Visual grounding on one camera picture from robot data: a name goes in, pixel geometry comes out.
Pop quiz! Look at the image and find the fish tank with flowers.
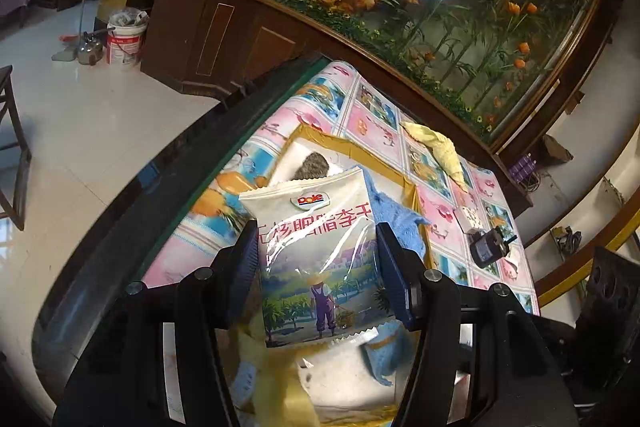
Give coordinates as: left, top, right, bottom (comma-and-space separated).
260, 0, 608, 142

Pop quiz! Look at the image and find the white packet with recycling marks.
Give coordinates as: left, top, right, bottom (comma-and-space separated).
457, 206, 485, 233

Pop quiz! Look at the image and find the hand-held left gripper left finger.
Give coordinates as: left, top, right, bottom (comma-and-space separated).
52, 227, 263, 427

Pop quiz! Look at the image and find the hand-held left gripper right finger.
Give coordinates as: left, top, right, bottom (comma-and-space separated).
375, 222, 581, 427

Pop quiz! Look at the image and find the printed plastic tablecloth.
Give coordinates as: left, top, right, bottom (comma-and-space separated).
142, 61, 541, 427

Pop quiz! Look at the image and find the white plastic bucket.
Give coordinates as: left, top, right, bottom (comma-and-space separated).
105, 9, 149, 66

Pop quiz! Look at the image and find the black electric motor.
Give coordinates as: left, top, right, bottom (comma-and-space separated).
469, 227, 518, 268

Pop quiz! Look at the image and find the wooden chair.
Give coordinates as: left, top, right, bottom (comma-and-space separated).
0, 66, 32, 232

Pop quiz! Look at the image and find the dark wooden cabinet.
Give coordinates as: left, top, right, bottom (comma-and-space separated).
140, 0, 531, 218

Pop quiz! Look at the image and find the white ribbed packet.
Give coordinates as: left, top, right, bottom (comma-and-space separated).
280, 141, 351, 182

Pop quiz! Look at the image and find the mop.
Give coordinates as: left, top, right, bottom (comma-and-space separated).
51, 0, 96, 62

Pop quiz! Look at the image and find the metal kettle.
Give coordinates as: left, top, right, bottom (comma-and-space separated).
76, 34, 104, 65

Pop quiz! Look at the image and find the white snack packet farm picture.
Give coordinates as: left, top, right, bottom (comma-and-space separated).
239, 167, 388, 349

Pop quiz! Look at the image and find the blue towel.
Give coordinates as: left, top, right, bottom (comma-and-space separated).
360, 167, 433, 263
362, 322, 421, 388

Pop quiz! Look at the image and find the yellow towel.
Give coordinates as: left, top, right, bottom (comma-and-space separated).
235, 327, 311, 427
402, 121, 468, 192

